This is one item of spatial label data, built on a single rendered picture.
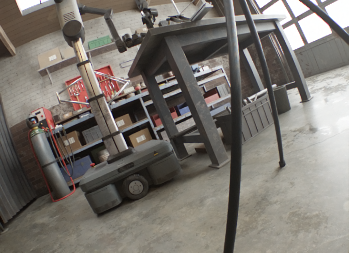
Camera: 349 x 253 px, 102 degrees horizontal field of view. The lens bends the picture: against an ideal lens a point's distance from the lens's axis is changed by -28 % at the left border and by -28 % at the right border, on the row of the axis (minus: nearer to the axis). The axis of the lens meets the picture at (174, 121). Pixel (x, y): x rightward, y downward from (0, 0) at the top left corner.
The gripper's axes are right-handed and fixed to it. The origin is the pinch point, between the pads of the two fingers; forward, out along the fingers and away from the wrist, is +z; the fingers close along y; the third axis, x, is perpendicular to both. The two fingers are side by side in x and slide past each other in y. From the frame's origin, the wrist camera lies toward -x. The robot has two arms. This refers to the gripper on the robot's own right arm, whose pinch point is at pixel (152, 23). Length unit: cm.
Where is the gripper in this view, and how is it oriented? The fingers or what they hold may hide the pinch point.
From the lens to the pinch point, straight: 146.2
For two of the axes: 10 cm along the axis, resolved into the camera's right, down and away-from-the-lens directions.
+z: 4.0, 8.0, -4.5
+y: -9.1, 4.0, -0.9
